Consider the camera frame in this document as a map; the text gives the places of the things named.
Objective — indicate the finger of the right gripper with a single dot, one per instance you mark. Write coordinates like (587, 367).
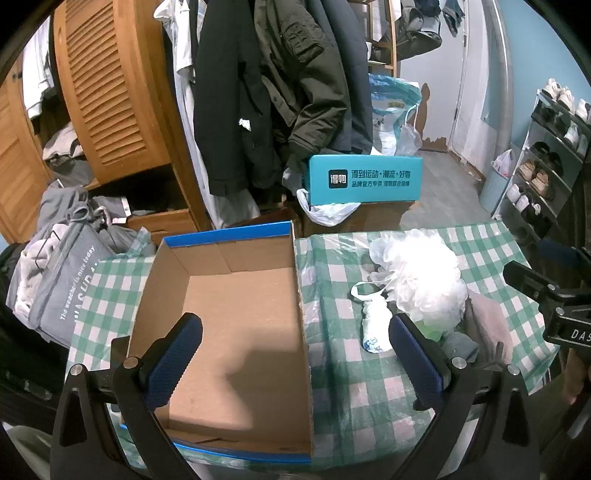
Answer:
(574, 258)
(530, 283)

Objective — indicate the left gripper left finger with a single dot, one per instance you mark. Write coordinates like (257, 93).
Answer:
(142, 385)

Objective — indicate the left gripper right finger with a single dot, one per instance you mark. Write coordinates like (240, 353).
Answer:
(439, 385)

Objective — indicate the small grey cloth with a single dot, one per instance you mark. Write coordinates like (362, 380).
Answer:
(458, 344)

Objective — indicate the white sock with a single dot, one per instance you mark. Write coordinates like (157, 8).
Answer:
(375, 325)

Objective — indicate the white mesh bath pouf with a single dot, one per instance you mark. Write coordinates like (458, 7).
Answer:
(419, 274)

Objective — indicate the light green cloth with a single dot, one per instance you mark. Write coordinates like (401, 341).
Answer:
(436, 333)

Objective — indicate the grey towel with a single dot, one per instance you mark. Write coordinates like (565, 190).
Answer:
(485, 323)

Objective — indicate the person's right hand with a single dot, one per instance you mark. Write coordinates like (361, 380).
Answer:
(576, 372)

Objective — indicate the light blue waste bin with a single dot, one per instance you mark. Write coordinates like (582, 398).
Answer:
(494, 187)

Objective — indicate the blue-rimmed cardboard box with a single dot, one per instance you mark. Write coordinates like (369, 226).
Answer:
(245, 396)

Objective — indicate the metal shoe rack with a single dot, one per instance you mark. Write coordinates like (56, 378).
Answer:
(541, 175)

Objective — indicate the brown cardboard box on floor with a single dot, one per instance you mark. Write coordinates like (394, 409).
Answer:
(369, 217)

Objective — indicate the grey laundry bag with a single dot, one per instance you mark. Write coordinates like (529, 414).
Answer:
(74, 232)

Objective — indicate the white plastic bag under box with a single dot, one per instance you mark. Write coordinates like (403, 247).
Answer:
(329, 215)

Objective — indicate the teal shoe box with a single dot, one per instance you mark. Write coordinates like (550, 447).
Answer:
(338, 179)

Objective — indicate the blue white plastic bag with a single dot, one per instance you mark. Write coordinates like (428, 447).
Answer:
(395, 103)

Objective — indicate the black hanging coat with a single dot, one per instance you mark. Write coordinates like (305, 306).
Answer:
(232, 108)

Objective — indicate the wooden louvered wardrobe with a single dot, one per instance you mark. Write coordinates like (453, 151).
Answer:
(111, 70)

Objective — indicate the olive green hanging jacket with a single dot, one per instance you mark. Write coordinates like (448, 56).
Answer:
(303, 73)

